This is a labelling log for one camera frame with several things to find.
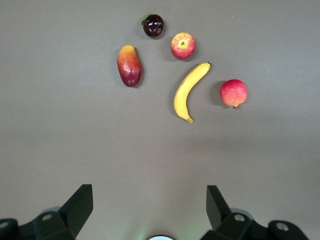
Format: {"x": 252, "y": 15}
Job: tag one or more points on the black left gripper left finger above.
{"x": 72, "y": 217}

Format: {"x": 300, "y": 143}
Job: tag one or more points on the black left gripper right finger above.
{"x": 225, "y": 220}

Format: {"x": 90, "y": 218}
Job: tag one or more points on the yellow banana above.
{"x": 185, "y": 90}

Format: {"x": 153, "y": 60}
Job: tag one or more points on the red yellow apple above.
{"x": 182, "y": 47}

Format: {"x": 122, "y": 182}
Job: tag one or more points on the red pomegranate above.
{"x": 233, "y": 92}

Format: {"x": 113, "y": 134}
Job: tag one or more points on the red orange mango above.
{"x": 128, "y": 67}

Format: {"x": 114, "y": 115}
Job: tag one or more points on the dark purple mangosteen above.
{"x": 153, "y": 26}

